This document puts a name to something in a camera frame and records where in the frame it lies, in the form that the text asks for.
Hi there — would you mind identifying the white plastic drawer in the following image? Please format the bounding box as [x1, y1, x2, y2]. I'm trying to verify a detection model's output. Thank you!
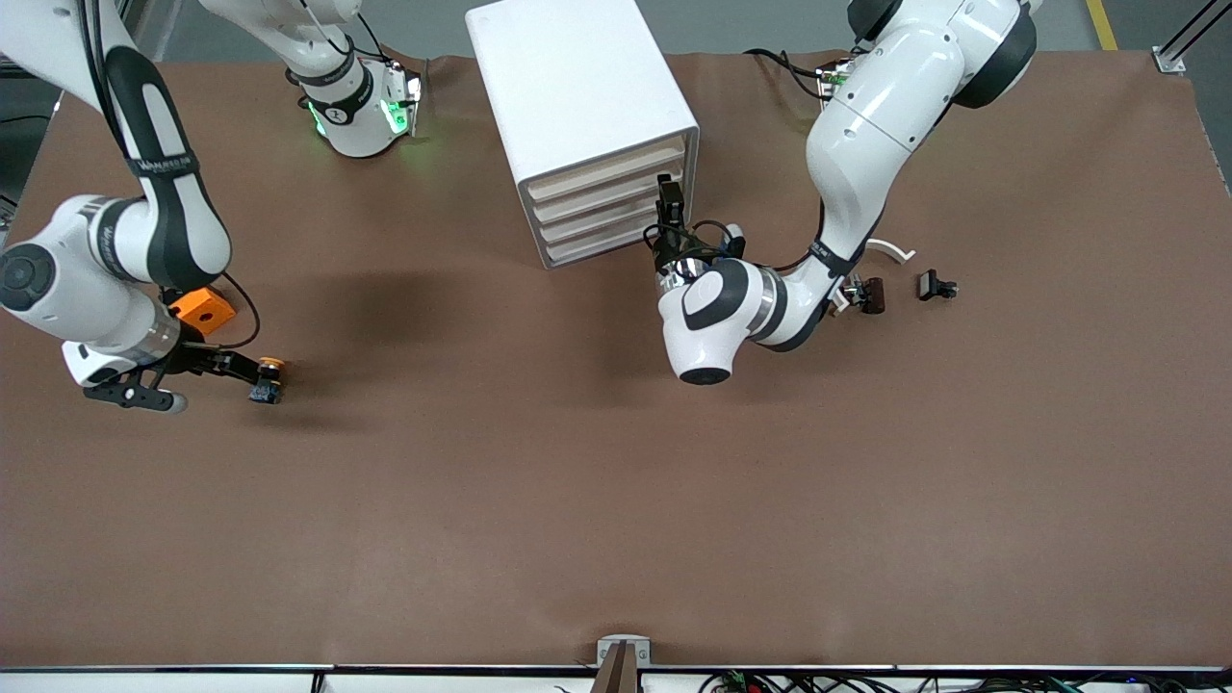
[529, 159, 688, 228]
[535, 183, 665, 248]
[526, 135, 688, 205]
[543, 207, 665, 270]

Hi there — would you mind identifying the yellow push button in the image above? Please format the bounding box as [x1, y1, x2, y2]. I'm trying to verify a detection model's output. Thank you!
[248, 357, 288, 405]

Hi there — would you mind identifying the white drawer cabinet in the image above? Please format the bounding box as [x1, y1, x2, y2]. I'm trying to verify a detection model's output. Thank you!
[466, 0, 701, 270]

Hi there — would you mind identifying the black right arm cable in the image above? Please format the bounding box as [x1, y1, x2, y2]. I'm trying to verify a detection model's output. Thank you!
[77, 0, 263, 351]

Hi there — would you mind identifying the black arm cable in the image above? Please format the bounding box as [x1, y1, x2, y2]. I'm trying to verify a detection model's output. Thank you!
[77, 0, 263, 351]
[643, 46, 867, 290]

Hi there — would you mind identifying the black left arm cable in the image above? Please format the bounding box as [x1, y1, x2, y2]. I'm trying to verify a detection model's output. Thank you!
[643, 46, 867, 290]

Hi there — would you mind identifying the white half-ring pipe clamp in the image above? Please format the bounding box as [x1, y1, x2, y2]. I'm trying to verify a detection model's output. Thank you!
[830, 239, 915, 315]

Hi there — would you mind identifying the white table edge rail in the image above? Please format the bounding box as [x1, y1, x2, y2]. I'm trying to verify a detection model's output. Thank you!
[0, 662, 1232, 693]

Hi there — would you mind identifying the grey metal bracket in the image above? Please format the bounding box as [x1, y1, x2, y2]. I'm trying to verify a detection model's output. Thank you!
[597, 635, 653, 667]

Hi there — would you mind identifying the brown camera pole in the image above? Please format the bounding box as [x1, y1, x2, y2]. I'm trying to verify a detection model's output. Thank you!
[589, 642, 643, 693]

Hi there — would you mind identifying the black cable bundle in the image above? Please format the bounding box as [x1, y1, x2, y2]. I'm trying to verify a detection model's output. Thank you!
[698, 670, 1232, 693]

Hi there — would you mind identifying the aluminium frame strut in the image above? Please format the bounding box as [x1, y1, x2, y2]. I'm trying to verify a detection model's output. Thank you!
[1152, 0, 1232, 76]

